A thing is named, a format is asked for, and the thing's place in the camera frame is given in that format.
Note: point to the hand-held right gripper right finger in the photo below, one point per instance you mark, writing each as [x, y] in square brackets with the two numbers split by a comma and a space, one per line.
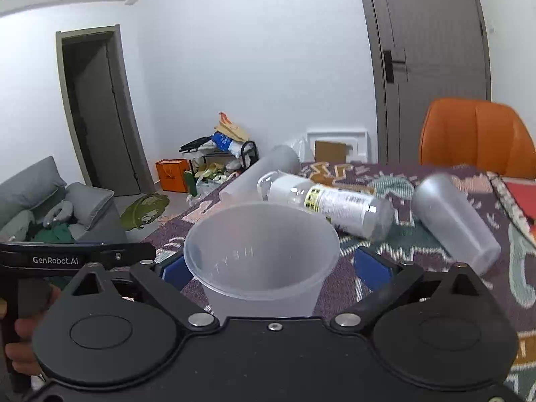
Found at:
[372, 271]

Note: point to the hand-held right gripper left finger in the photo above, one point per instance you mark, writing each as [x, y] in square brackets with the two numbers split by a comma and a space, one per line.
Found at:
[173, 271]

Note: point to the translucent plastic cup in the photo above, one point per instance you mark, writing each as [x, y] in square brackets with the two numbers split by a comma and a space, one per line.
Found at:
[259, 255]
[456, 222]
[268, 167]

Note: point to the person's left hand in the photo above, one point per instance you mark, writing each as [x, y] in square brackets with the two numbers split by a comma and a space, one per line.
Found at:
[25, 358]

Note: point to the green cloth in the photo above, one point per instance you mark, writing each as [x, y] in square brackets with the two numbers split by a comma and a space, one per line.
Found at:
[56, 232]

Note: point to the patterned table cloth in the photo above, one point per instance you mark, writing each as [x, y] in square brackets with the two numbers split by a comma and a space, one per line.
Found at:
[418, 234]

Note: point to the grey sofa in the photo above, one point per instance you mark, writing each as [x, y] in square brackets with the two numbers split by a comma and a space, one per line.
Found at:
[90, 205]

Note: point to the green leaf-shaped rug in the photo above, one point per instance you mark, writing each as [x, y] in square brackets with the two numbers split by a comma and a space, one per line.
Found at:
[144, 211]

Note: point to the clear plastic bottle white label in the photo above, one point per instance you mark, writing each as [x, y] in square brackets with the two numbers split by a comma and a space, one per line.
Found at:
[335, 205]

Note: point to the green bottle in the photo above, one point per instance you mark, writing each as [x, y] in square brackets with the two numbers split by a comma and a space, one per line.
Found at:
[190, 183]

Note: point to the orange paper bag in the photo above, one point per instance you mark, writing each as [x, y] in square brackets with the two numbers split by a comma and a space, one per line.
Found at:
[169, 175]

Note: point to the white framed board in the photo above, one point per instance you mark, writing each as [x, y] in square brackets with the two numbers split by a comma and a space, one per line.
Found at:
[360, 144]

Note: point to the brown cardboard piece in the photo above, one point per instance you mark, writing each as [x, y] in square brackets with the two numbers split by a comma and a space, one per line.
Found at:
[330, 151]

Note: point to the black metal rack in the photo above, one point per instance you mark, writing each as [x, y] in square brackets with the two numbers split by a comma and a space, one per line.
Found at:
[249, 155]

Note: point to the blue and white bag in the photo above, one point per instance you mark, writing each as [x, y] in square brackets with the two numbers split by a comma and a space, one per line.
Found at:
[224, 141]

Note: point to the white plastic bag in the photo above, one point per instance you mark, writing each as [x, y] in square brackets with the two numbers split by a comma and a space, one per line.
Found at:
[302, 148]

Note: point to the dark brown door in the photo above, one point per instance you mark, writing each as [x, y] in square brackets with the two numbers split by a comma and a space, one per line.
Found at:
[100, 113]

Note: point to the beige paper bag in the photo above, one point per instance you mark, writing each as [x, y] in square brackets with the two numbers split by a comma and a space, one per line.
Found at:
[230, 127]

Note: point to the orange chair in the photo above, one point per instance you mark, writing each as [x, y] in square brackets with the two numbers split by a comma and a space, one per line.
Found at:
[473, 138]

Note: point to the grey door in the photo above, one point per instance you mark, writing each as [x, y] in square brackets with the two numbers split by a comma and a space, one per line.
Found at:
[435, 63]

